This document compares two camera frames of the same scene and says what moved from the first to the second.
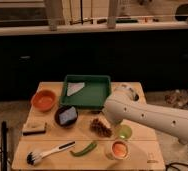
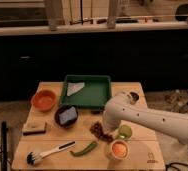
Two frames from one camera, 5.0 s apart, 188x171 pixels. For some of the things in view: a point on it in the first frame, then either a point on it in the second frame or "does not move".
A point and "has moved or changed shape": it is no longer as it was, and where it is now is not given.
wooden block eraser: [34, 128] does not move
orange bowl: [44, 100] does not move
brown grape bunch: [100, 128] has moved or changed shape
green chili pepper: [84, 151] does not move
